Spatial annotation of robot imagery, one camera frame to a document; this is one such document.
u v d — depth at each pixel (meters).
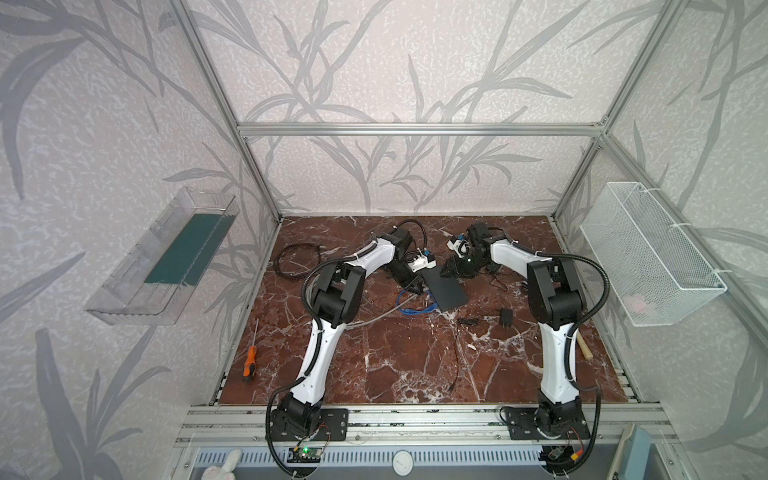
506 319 0.92
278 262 1.07
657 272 0.62
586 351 0.85
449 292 0.96
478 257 0.83
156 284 0.63
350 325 0.91
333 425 0.74
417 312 0.94
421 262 0.94
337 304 0.61
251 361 0.83
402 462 0.69
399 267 0.89
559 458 0.74
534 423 0.73
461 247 0.95
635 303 0.72
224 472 0.66
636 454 0.66
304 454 0.71
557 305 0.58
